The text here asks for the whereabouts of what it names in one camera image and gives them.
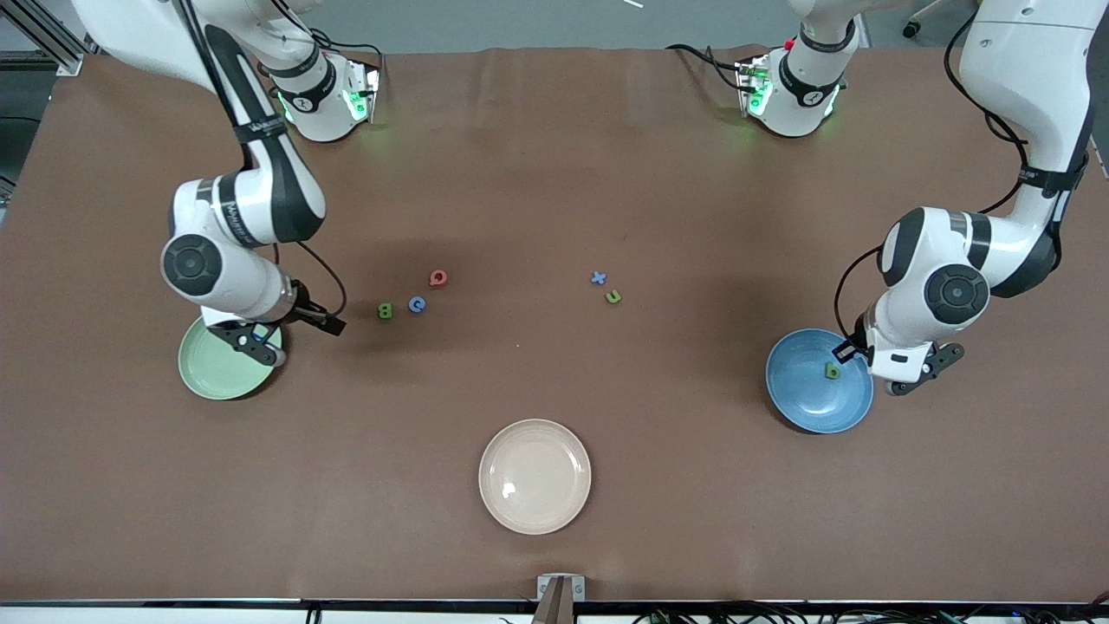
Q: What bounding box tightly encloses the silver left base connector plate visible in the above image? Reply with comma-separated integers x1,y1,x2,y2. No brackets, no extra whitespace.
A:
735,54,774,119

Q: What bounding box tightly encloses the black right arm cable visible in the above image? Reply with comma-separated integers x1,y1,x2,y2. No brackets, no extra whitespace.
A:
295,241,348,318

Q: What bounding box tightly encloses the blue plate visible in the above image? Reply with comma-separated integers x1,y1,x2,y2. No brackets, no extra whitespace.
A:
765,328,874,434

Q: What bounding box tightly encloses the brown table cover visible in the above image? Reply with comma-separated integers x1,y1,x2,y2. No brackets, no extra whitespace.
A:
0,45,1109,605

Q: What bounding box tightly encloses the black left base cable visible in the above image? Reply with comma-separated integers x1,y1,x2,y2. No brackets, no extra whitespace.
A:
665,42,748,94

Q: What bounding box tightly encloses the office chair leg with caster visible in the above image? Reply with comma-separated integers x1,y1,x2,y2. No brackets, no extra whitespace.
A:
901,0,954,40

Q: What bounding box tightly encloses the silver right base connector plate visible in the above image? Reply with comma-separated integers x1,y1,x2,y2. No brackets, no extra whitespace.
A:
345,57,383,124

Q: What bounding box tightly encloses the light green plate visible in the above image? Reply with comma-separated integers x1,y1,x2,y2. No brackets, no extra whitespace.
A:
178,314,284,401

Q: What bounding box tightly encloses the black right base cable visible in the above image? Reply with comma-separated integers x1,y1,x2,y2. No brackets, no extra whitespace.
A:
308,26,384,55

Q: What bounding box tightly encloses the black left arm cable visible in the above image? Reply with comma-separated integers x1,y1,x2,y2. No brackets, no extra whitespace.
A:
834,13,1032,348

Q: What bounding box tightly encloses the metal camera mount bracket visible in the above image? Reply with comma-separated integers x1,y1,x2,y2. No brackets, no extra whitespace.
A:
535,574,587,624

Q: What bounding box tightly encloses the aluminium frame profile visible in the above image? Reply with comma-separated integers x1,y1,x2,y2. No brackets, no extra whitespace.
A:
0,0,92,77

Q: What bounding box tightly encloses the black base cable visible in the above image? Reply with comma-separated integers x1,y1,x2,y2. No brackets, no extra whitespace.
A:
308,26,384,55
665,42,748,94

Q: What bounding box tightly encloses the silver base connector plate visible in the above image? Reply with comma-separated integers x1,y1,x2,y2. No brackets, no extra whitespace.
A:
735,54,774,119
345,57,383,124

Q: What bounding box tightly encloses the beige plate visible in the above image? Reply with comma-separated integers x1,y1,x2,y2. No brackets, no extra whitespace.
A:
478,419,593,536

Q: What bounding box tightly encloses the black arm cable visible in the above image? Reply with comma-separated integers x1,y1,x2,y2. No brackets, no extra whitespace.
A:
834,13,1032,348
295,241,348,318

